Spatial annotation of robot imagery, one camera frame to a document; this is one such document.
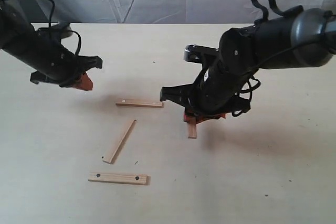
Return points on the wood strip with metal dots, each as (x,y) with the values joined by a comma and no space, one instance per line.
(139,103)

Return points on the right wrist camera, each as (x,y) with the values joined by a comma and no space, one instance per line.
(200,54)

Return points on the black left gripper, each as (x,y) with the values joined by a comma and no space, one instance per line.
(54,64)

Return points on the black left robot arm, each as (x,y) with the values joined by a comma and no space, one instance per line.
(18,35)

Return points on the thin wood strip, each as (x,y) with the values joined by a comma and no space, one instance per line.
(113,153)

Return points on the wood strip with black dots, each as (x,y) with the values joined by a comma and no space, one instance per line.
(117,178)

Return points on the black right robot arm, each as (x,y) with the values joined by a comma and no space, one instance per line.
(304,40)

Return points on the short wood strip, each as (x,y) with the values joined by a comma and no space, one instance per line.
(192,129)

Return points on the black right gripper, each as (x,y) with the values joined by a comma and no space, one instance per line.
(214,93)

